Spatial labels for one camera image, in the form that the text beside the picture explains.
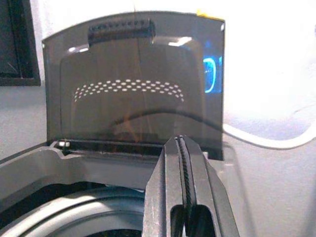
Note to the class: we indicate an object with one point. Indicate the steel washer drum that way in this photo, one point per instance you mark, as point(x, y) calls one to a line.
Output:
point(98, 217)

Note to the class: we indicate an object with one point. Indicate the dark translucent washer lid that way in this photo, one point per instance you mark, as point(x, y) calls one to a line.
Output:
point(123, 61)

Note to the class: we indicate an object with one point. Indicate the grey top-load washer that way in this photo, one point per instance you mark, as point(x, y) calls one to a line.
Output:
point(74, 168)

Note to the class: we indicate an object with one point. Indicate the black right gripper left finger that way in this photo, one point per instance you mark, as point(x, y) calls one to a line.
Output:
point(158, 187)

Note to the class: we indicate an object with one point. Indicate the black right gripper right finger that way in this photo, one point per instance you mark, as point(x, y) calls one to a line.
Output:
point(207, 187)

